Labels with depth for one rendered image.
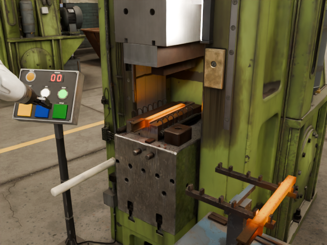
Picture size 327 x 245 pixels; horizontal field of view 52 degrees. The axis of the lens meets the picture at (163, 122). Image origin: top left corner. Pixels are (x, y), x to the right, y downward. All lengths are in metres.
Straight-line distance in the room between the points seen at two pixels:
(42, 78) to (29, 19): 4.34
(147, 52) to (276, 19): 0.65
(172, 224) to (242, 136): 0.55
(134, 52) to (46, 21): 4.91
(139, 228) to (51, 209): 1.15
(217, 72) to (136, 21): 0.42
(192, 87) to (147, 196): 0.70
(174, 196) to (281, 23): 0.98
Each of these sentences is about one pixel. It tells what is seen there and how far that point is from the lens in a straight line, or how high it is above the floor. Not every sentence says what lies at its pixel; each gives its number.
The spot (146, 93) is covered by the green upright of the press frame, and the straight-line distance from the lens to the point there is 1.90.
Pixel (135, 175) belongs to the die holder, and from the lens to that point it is 1.71.
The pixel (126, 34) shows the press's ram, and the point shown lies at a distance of 1.60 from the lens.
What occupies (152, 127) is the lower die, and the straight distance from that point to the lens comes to 1.61.
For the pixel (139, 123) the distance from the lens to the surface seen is 1.59.
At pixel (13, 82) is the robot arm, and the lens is 1.40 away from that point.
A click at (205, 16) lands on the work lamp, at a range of 1.48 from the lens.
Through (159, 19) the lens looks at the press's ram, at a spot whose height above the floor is 1.48.
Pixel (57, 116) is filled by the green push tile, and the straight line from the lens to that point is 1.82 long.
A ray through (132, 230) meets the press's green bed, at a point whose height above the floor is 0.37.
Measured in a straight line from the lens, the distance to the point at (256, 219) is 1.05.
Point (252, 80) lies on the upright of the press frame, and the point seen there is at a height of 1.24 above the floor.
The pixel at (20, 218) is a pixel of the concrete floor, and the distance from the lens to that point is 2.84.
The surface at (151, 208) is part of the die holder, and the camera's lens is 1.74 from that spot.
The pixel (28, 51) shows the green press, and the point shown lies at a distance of 6.27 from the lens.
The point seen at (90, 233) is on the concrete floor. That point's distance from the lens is 2.55.
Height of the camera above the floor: 1.55
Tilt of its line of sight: 20 degrees down
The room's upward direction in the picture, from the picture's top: straight up
